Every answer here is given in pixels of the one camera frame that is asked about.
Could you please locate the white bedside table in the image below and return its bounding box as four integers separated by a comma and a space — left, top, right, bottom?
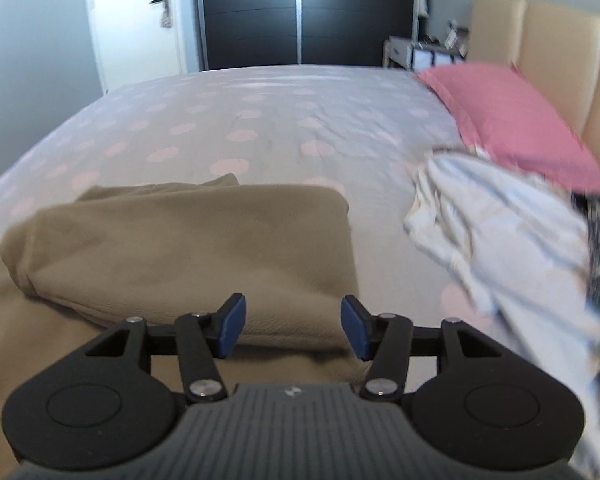
381, 36, 464, 72

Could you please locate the beige padded headboard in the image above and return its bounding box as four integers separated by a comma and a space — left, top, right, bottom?
468, 0, 600, 165

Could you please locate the white door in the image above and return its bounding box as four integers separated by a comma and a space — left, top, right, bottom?
86, 0, 186, 93

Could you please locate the pink pillow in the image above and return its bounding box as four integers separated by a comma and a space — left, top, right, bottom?
417, 62, 600, 194

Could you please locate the black sliding wardrobe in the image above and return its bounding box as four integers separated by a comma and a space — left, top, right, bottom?
199, 0, 417, 70

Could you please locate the beige fleece jacket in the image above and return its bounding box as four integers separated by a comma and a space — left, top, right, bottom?
0, 174, 364, 479

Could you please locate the polka dot bed sheet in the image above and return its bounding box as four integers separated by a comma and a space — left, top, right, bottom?
0, 66, 497, 334

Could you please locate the white crumpled garment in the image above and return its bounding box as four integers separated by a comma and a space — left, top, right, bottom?
404, 151, 600, 479

